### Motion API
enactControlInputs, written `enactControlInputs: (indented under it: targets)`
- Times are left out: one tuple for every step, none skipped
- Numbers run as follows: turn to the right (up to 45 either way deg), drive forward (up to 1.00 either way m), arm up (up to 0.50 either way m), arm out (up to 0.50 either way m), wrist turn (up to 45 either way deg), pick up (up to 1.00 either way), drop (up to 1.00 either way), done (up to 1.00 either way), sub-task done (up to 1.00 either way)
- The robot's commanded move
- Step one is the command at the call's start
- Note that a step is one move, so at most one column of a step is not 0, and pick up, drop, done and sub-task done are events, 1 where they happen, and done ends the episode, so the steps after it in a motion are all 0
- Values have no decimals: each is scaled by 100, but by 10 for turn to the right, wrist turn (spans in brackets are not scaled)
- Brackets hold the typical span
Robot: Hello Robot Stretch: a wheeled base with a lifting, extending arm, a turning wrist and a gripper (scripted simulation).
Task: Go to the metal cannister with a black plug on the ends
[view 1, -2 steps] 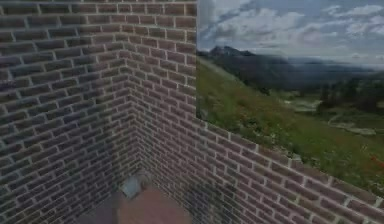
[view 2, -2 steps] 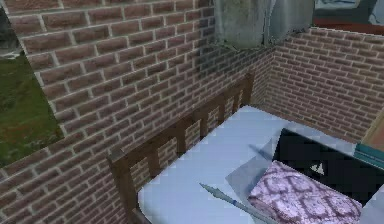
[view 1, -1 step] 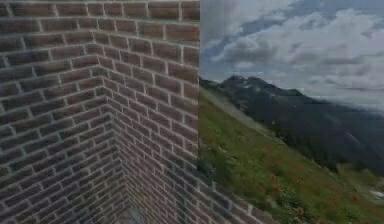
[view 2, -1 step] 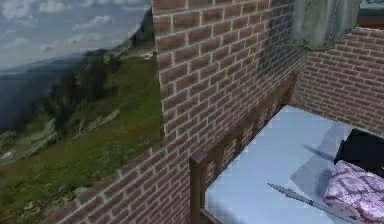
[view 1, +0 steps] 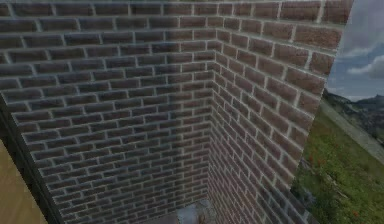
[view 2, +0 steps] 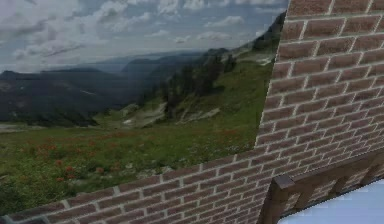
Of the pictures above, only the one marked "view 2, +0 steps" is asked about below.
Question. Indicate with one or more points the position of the pale blue mattress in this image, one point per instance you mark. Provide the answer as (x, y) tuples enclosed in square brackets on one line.
[(346, 208)]

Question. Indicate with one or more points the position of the brown wooden bed frame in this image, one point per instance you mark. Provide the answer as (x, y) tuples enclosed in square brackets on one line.
[(283, 190)]

